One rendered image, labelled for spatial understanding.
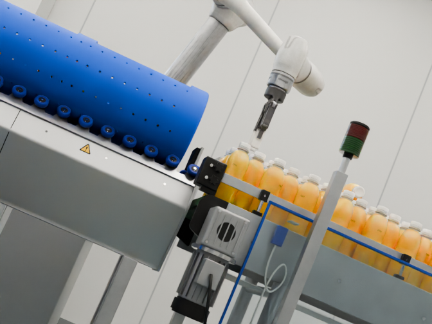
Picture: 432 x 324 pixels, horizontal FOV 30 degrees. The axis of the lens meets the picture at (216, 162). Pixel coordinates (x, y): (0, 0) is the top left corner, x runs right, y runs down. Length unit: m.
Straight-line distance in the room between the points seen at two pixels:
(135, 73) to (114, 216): 0.46
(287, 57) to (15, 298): 1.31
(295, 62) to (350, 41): 2.81
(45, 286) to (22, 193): 0.57
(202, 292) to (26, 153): 0.69
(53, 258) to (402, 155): 3.15
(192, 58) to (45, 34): 0.92
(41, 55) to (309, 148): 3.17
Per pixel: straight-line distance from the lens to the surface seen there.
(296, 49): 2.91
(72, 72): 2.56
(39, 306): 3.04
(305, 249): 2.37
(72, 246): 3.03
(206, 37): 3.36
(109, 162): 2.53
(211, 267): 2.28
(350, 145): 2.42
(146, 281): 5.30
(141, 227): 2.55
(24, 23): 2.62
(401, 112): 5.66
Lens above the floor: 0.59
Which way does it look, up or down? 9 degrees up
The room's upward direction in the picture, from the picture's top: 23 degrees clockwise
